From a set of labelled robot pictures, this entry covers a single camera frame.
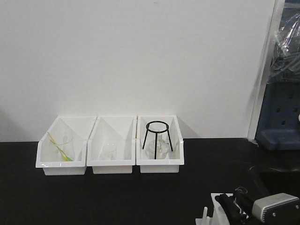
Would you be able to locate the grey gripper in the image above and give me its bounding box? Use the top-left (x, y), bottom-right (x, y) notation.
top-left (215, 190), bottom-right (300, 225)

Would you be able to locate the clear glass test tube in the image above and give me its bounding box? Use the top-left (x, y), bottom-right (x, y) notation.
top-left (234, 187), bottom-right (248, 205)

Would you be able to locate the white test tube rack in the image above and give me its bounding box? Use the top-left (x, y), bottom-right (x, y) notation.
top-left (195, 193), bottom-right (230, 225)

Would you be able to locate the grey pegboard drying rack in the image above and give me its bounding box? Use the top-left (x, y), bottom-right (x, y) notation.
top-left (255, 0), bottom-right (300, 150)

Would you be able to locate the black lab sink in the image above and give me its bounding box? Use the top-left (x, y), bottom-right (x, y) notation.
top-left (248, 166), bottom-right (300, 197)

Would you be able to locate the clear glass flask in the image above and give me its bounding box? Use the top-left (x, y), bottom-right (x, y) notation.
top-left (145, 139), bottom-right (171, 159)

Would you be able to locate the white right storage bin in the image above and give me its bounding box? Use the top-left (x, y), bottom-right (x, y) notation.
top-left (136, 115), bottom-right (184, 173)

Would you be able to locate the white storage bin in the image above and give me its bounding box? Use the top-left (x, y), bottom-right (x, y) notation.
top-left (87, 116), bottom-right (137, 174)
top-left (36, 116), bottom-right (97, 176)
top-left (136, 115), bottom-right (184, 173)

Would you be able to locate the black metal tripod stand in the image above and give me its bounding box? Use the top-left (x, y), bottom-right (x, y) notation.
top-left (142, 120), bottom-right (173, 160)

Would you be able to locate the white middle storage bin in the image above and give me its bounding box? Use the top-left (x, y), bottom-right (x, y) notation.
top-left (87, 116), bottom-right (137, 174)

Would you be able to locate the small clear glass beaker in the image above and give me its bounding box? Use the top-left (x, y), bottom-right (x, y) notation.
top-left (99, 143), bottom-right (117, 160)

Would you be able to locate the plastic bag of pegs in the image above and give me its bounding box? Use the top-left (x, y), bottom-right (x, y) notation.
top-left (267, 12), bottom-right (300, 84)

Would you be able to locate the white left storage bin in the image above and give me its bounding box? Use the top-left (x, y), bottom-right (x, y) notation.
top-left (36, 116), bottom-right (97, 176)

